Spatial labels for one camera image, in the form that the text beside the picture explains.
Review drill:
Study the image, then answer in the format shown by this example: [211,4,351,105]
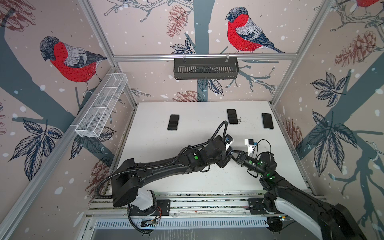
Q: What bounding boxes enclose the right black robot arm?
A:
[234,151,366,240]

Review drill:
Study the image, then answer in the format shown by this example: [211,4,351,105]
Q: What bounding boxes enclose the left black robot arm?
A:
[112,135,234,208]

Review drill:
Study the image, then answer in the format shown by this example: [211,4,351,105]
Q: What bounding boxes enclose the black phone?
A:
[167,115,180,131]
[227,109,239,125]
[262,113,274,130]

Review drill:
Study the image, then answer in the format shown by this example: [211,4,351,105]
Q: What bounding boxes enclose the black hanging basket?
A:
[174,58,239,80]

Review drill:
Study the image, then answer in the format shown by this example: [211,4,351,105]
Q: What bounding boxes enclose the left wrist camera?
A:
[224,135,234,150]

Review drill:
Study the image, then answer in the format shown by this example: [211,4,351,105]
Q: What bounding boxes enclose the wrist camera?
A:
[245,139,258,156]
[224,135,234,150]

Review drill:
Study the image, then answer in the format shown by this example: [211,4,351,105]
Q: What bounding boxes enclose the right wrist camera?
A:
[245,139,258,156]

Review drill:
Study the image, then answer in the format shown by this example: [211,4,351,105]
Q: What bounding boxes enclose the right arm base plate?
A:
[247,198,276,215]

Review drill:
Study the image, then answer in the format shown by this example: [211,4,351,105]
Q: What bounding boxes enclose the aluminium mounting rail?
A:
[85,191,328,220]

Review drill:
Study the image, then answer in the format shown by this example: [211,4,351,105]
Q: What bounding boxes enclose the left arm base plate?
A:
[128,200,171,217]

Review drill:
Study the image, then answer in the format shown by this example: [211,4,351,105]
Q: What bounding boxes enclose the white wire mesh basket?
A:
[75,73,128,138]

